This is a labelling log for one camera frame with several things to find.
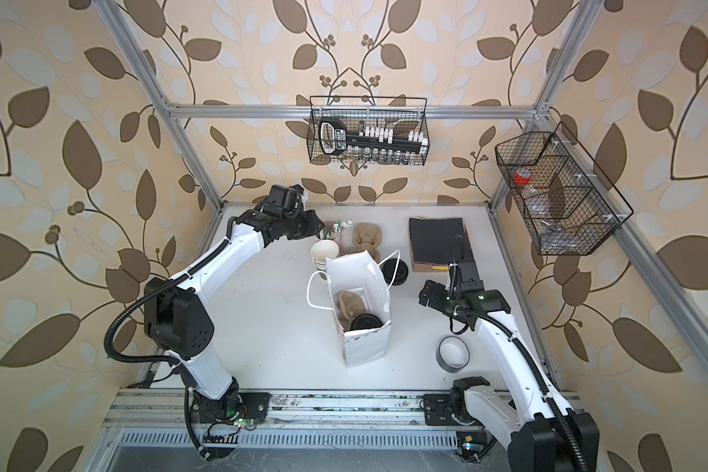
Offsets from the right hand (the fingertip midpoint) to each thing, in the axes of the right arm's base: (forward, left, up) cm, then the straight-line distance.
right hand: (435, 302), depth 81 cm
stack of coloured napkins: (+27, -7, -7) cm, 29 cm away
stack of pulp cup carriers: (+32, +18, -9) cm, 38 cm away
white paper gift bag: (+8, +21, +4) cm, 23 cm away
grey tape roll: (-10, -6, -13) cm, 17 cm away
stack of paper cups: (+19, +33, +1) cm, 38 cm away
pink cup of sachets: (+20, +29, +8) cm, 36 cm away
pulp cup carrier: (+5, +24, -10) cm, 27 cm away
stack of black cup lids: (+2, +14, +15) cm, 20 cm away
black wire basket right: (+16, -33, +23) cm, 43 cm away
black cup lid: (-6, +19, +2) cm, 20 cm away
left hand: (+21, +31, +12) cm, 39 cm away
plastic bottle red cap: (+14, -24, +23) cm, 36 cm away
